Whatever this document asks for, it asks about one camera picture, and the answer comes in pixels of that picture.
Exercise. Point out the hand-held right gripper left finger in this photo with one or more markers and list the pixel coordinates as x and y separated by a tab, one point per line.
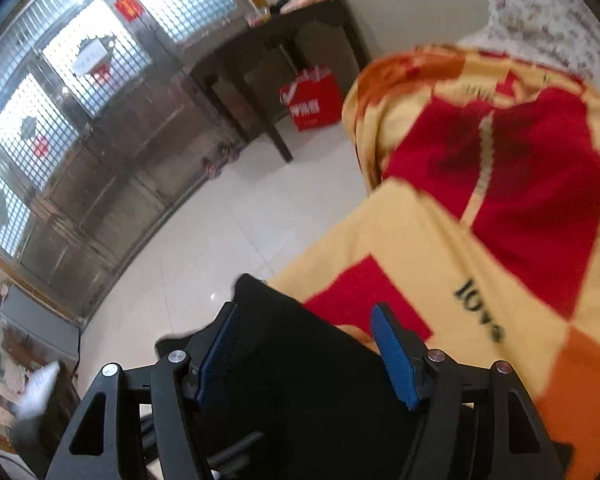
220	355

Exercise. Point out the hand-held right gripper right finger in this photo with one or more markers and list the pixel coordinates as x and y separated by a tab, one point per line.
395	355

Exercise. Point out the black pants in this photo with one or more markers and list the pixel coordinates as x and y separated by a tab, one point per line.
305	385

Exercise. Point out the grey cabinet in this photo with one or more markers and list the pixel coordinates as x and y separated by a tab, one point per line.
40	325

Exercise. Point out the white paper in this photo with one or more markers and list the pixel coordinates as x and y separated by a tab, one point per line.
37	390

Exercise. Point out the red yellow printed blanket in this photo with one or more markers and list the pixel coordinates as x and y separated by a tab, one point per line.
505	200

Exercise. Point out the small wheeled item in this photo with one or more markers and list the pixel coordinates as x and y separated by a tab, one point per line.
222	160

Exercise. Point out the metal grille door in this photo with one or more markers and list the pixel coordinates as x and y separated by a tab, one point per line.
105	135

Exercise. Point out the red shopping bag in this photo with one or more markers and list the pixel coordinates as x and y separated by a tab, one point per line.
312	100

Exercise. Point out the dark wooden table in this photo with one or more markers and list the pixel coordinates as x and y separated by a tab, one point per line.
280	35

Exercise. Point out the red paper door decoration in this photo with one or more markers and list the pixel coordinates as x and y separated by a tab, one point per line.
128	7

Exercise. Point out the floral patterned sofa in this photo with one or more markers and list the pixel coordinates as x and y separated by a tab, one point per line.
540	15

